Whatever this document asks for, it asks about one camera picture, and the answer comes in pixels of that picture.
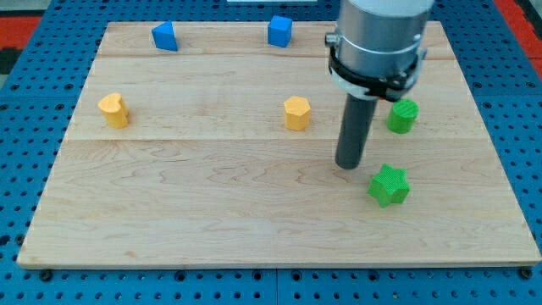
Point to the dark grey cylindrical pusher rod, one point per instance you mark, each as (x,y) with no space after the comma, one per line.
(355,126)

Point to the blue cube block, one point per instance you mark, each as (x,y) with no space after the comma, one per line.
(279,31)

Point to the green cylinder block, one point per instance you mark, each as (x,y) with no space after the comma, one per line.
(402,116)

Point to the yellow hexagon block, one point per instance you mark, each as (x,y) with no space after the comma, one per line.
(297,113)

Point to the blue triangular block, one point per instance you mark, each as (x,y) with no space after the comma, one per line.
(164,37)

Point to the yellow heart block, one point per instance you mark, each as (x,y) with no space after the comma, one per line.
(114,110)

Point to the green star block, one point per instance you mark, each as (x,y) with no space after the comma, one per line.
(389,186)

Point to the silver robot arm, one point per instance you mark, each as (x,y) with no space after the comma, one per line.
(375,53)

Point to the wooden board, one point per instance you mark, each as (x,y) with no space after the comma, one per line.
(206,175)

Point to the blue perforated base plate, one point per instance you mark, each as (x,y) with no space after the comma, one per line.
(41,92)

